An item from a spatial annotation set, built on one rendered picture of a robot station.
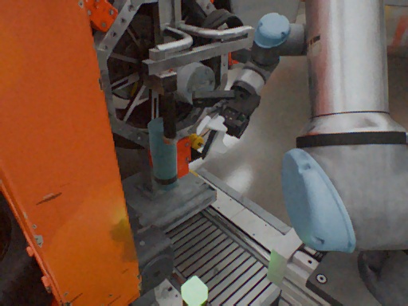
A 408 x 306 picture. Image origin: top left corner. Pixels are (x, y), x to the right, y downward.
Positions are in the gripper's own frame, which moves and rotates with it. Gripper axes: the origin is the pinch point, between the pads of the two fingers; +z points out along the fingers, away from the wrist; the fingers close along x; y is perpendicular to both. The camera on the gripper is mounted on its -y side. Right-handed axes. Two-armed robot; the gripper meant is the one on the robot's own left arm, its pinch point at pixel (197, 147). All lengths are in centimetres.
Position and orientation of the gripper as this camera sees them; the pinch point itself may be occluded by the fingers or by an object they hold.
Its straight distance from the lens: 76.7
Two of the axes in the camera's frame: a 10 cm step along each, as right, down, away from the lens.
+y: 8.5, 4.6, -2.6
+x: 0.7, 3.8, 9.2
